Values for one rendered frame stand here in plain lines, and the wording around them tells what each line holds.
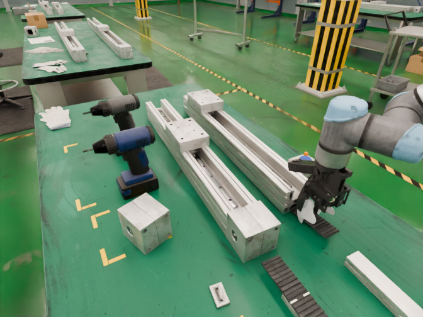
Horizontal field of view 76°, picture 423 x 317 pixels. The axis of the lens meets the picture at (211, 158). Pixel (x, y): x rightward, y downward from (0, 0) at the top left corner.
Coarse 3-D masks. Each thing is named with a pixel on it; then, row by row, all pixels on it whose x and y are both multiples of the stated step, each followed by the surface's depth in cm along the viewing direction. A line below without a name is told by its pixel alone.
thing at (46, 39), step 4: (316, 4) 581; (320, 4) 581; (48, 36) 296; (28, 40) 281; (32, 40) 281; (36, 40) 281; (40, 40) 281; (44, 40) 281; (48, 40) 281; (52, 40) 281
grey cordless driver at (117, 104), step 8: (120, 96) 99; (128, 96) 99; (136, 96) 100; (96, 104) 95; (104, 104) 95; (112, 104) 96; (120, 104) 97; (128, 104) 99; (136, 104) 101; (88, 112) 94; (96, 112) 94; (104, 112) 95; (112, 112) 96; (120, 112) 99; (128, 112) 104; (120, 120) 101; (128, 120) 103; (120, 128) 103; (128, 128) 104
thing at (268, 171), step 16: (192, 112) 129; (224, 112) 119; (208, 128) 116; (224, 128) 107; (240, 128) 107; (224, 144) 105; (240, 144) 97; (256, 144) 98; (240, 160) 96; (256, 160) 89; (272, 160) 91; (256, 176) 89; (272, 176) 82; (288, 176) 85; (304, 176) 82; (272, 192) 84; (288, 192) 76; (288, 208) 80
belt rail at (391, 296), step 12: (348, 264) 66; (360, 264) 64; (372, 264) 64; (360, 276) 63; (372, 276) 61; (384, 276) 61; (372, 288) 61; (384, 288) 59; (396, 288) 59; (384, 300) 58; (396, 300) 57; (408, 300) 57; (396, 312) 56; (408, 312) 55; (420, 312) 55
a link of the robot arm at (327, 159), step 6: (318, 144) 63; (318, 150) 63; (324, 150) 61; (318, 156) 63; (324, 156) 61; (330, 156) 60; (336, 156) 60; (342, 156) 60; (348, 156) 60; (324, 162) 62; (330, 162) 61; (336, 162) 60; (342, 162) 61; (348, 162) 62; (330, 168) 62; (336, 168) 61
